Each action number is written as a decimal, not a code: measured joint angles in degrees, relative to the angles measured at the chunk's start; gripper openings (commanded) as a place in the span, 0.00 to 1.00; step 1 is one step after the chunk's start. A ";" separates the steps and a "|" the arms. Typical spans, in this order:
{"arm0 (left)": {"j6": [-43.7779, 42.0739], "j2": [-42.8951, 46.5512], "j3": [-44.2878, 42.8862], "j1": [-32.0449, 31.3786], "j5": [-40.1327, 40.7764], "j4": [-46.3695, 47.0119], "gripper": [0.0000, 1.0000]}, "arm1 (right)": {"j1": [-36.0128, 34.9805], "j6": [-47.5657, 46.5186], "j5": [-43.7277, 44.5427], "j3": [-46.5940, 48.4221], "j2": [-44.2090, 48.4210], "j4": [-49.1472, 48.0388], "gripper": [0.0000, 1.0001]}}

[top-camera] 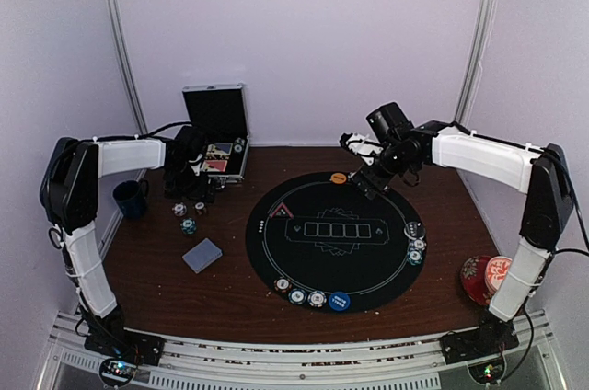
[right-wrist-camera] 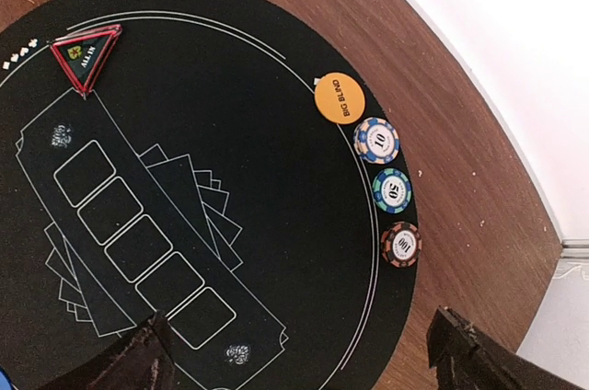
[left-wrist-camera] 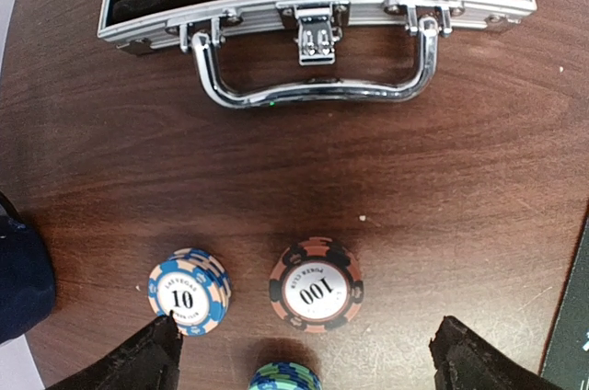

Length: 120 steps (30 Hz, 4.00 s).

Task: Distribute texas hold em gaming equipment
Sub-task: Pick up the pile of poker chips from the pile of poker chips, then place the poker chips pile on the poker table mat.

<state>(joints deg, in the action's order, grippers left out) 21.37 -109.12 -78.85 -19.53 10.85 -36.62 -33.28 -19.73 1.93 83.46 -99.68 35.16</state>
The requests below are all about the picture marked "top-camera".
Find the orange big blind button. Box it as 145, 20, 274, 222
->
329, 172, 348, 185

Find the brown 100 chip stack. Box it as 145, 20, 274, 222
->
194, 201, 208, 216

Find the green blue 50 chip stack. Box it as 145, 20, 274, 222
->
180, 217, 197, 235

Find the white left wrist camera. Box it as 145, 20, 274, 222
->
188, 154, 204, 177

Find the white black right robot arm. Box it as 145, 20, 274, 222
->
340, 102, 578, 355

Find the left metal frame post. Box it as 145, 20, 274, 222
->
105, 0, 147, 133

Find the dark blue mug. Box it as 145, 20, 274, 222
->
112, 179, 149, 220

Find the black white dealer button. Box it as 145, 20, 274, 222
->
404, 222, 426, 240

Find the right metal frame post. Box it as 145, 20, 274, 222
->
454, 0, 497, 125

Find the red triangular all-in marker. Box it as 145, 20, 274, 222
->
270, 202, 294, 219

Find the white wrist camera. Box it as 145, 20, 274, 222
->
188, 154, 204, 177
340, 133, 384, 166

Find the red floral plate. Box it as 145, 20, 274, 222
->
460, 256, 494, 306

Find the blue small blind button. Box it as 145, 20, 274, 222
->
328, 291, 351, 312

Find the round black poker mat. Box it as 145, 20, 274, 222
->
246, 172, 427, 313

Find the aluminium poker case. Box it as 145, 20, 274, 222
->
182, 83, 249, 184

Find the green chip stack in case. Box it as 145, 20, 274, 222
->
233, 138, 245, 154

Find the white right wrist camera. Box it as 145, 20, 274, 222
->
340, 133, 384, 166

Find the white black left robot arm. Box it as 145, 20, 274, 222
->
40, 122, 207, 357

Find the red card deck in case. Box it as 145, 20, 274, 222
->
202, 159, 228, 173

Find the metal frame post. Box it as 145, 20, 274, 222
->
454, 0, 497, 125
105, 0, 147, 133

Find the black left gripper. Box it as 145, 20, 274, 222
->
164, 163, 217, 203

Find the blue card deck in case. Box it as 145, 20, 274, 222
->
207, 143, 233, 155

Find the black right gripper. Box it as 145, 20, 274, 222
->
350, 143, 416, 200

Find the front aluminium rail base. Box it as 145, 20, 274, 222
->
36, 309, 558, 390

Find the grey playing card deck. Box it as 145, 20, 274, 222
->
182, 238, 223, 273

